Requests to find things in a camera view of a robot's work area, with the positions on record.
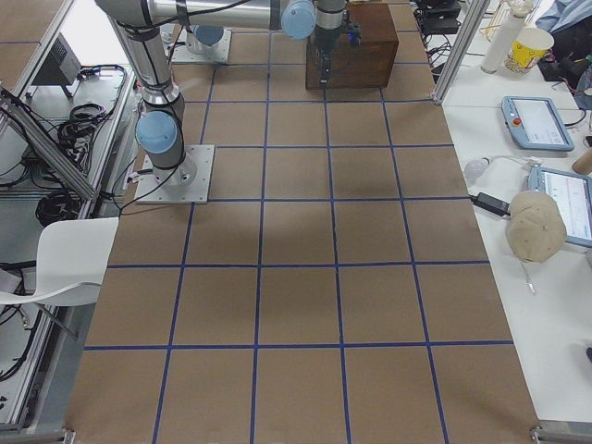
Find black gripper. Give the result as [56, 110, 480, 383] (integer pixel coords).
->
[312, 11, 361, 88]

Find dark wooden drawer box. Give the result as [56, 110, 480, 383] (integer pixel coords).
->
[305, 2, 399, 90]

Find white light bulb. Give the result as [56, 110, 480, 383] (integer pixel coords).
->
[463, 157, 491, 182]

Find white cardboard tube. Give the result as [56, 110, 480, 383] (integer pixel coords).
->
[480, 0, 534, 74]

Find yellow popcorn bucket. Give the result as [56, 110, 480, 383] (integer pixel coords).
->
[504, 28, 554, 73]

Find blue teach pendant far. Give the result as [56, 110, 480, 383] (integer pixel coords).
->
[500, 96, 574, 152]

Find blue teach pendant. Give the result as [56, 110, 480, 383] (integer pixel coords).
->
[500, 96, 574, 152]
[526, 166, 591, 248]

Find black power adapter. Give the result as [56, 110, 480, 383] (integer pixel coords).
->
[469, 192, 510, 216]

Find grey control box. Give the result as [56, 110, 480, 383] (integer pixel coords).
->
[31, 33, 81, 99]

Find beige baseball cap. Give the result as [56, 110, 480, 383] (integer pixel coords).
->
[506, 191, 567, 263]

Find blue teach pendant near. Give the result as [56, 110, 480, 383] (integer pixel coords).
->
[526, 166, 591, 248]

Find white plastic chair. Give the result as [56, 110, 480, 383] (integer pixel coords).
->
[1, 217, 119, 306]

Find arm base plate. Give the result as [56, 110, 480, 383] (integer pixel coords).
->
[172, 29, 232, 65]
[134, 144, 216, 204]

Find aluminium frame post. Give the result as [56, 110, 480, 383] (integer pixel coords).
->
[432, 0, 490, 105]

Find black coiled cables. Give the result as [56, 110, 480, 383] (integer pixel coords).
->
[35, 190, 84, 228]

